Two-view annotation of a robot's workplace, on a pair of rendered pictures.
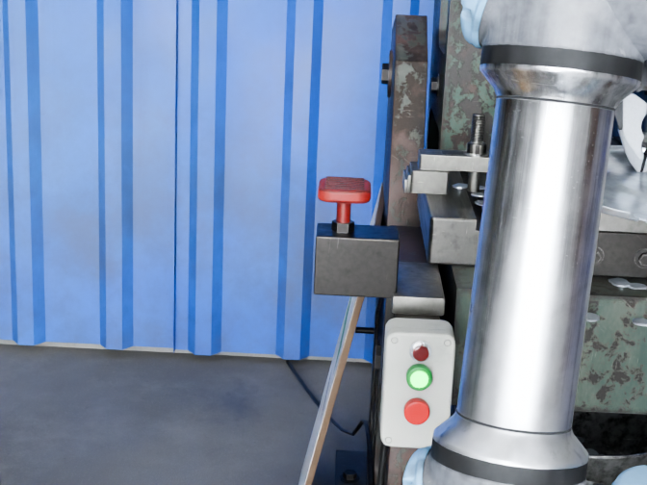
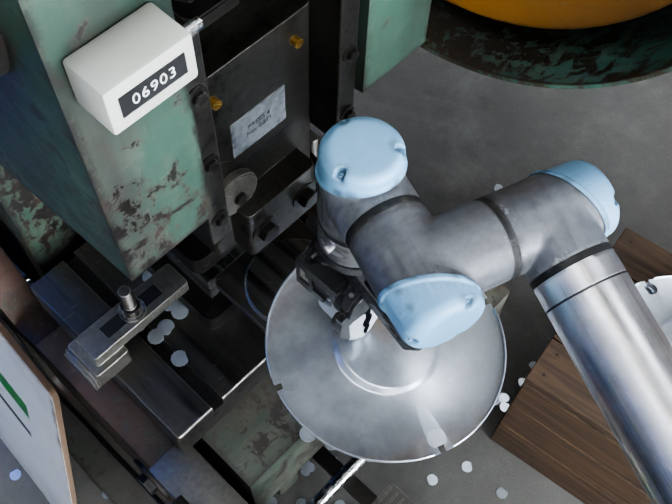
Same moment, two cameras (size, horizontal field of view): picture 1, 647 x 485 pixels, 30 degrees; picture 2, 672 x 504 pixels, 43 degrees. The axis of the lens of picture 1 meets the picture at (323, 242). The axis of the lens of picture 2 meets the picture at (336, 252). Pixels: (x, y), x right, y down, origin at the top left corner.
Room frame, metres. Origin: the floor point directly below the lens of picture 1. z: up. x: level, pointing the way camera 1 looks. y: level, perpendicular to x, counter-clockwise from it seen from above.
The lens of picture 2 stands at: (1.09, -0.02, 1.73)
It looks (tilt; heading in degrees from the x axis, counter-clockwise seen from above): 61 degrees down; 310
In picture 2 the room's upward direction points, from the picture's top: 3 degrees clockwise
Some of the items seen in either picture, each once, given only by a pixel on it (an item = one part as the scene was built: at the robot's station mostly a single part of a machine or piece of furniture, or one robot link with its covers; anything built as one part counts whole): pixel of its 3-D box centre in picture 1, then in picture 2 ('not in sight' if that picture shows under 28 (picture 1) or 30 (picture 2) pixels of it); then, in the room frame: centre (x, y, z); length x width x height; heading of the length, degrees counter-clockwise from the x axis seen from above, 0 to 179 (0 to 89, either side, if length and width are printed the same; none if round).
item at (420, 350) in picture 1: (420, 352); not in sight; (1.21, -0.11, 0.61); 0.02 x 0.01 x 0.02; 89
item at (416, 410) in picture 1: (416, 411); not in sight; (1.21, -0.11, 0.54); 0.03 x 0.01 x 0.03; 89
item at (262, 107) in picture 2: not in sight; (229, 113); (1.52, -0.36, 1.04); 0.17 x 0.15 x 0.30; 179
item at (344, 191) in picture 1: (343, 215); not in sight; (1.34, -0.02, 0.72); 0.07 x 0.06 x 0.08; 179
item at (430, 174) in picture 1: (469, 152); (126, 314); (1.57, -0.19, 0.76); 0.17 x 0.06 x 0.10; 89
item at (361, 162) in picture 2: not in sight; (361, 184); (1.34, -0.35, 1.10); 0.09 x 0.08 x 0.11; 159
